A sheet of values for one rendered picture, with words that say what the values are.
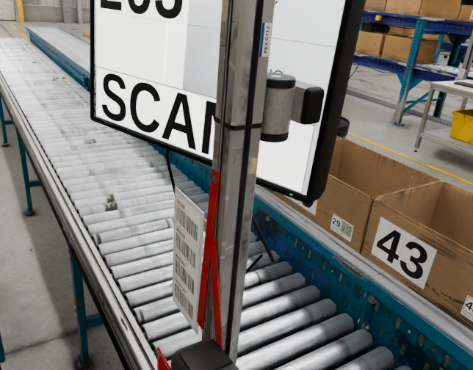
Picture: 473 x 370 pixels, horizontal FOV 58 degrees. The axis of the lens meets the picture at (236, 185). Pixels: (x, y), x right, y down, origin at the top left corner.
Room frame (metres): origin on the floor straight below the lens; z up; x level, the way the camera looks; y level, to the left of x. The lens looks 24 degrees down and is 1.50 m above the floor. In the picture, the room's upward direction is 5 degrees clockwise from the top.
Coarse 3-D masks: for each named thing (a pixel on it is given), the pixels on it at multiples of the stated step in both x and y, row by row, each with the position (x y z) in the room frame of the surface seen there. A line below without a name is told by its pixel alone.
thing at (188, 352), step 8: (192, 344) 0.41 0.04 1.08; (200, 344) 0.41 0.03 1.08; (208, 344) 0.41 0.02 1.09; (216, 344) 0.41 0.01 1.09; (176, 352) 0.40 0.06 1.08; (184, 352) 0.39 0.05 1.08; (192, 352) 0.39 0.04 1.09; (200, 352) 0.39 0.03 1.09; (208, 352) 0.39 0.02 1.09; (216, 352) 0.39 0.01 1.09; (224, 352) 0.39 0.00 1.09; (176, 360) 0.39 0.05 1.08; (184, 360) 0.38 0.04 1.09; (192, 360) 0.38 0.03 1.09; (200, 360) 0.38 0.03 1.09; (208, 360) 0.38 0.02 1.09; (216, 360) 0.38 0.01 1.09; (224, 360) 0.38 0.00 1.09; (176, 368) 0.38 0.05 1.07; (184, 368) 0.37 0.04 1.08; (192, 368) 0.37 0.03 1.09; (200, 368) 0.37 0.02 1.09; (208, 368) 0.37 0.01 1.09; (216, 368) 0.37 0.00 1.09; (224, 368) 0.37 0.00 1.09; (232, 368) 0.37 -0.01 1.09
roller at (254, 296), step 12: (288, 276) 1.03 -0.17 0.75; (300, 276) 1.04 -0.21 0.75; (252, 288) 0.96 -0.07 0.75; (264, 288) 0.97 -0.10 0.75; (276, 288) 0.98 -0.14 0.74; (288, 288) 0.99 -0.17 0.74; (300, 288) 1.02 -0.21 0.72; (252, 300) 0.92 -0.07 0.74; (264, 300) 0.95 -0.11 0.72; (180, 312) 0.84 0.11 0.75; (144, 324) 0.79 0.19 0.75; (156, 324) 0.79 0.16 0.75; (168, 324) 0.80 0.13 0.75; (180, 324) 0.81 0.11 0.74; (156, 336) 0.77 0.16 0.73; (168, 336) 0.79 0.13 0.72
